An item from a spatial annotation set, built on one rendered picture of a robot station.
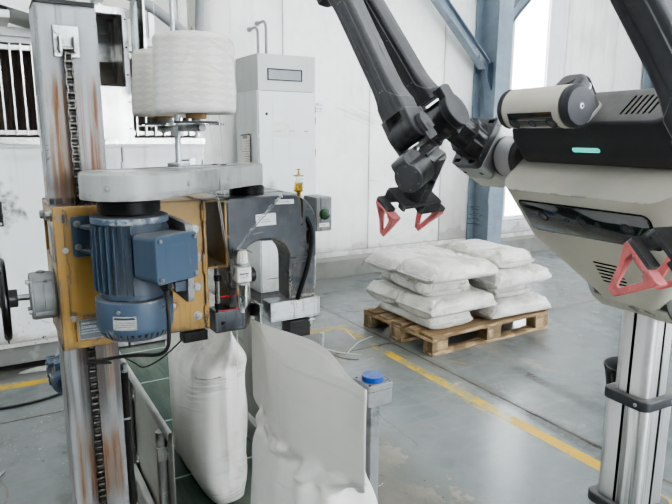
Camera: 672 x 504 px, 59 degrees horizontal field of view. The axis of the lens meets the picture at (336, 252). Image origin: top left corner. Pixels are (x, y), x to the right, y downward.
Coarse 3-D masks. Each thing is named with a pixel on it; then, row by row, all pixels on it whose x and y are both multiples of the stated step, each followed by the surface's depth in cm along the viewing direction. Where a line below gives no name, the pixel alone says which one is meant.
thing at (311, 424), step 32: (256, 352) 143; (288, 352) 136; (320, 352) 127; (256, 384) 146; (288, 384) 120; (320, 384) 114; (352, 384) 108; (256, 416) 142; (288, 416) 122; (320, 416) 115; (352, 416) 109; (256, 448) 138; (288, 448) 123; (320, 448) 116; (352, 448) 110; (256, 480) 137; (288, 480) 124; (320, 480) 116; (352, 480) 111
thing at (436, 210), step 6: (420, 210) 123; (426, 210) 123; (432, 210) 124; (438, 210) 125; (444, 210) 126; (420, 216) 131; (432, 216) 127; (438, 216) 128; (426, 222) 129; (420, 228) 131
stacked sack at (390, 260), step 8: (408, 248) 475; (416, 248) 468; (424, 248) 468; (432, 248) 470; (440, 248) 468; (376, 256) 456; (384, 256) 449; (392, 256) 446; (400, 256) 443; (408, 256) 443; (416, 256) 443; (376, 264) 448; (384, 264) 442; (392, 264) 435; (400, 264) 434; (392, 272) 438
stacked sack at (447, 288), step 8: (384, 272) 459; (392, 280) 449; (400, 280) 439; (408, 280) 429; (464, 280) 427; (408, 288) 436; (416, 288) 418; (424, 288) 413; (440, 288) 417; (448, 288) 419; (456, 288) 422; (464, 288) 423
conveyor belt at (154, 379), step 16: (128, 352) 309; (144, 352) 309; (144, 368) 288; (160, 368) 288; (144, 384) 269; (160, 384) 269; (160, 400) 253; (176, 464) 204; (176, 480) 194; (192, 480) 194; (176, 496) 186; (192, 496) 186
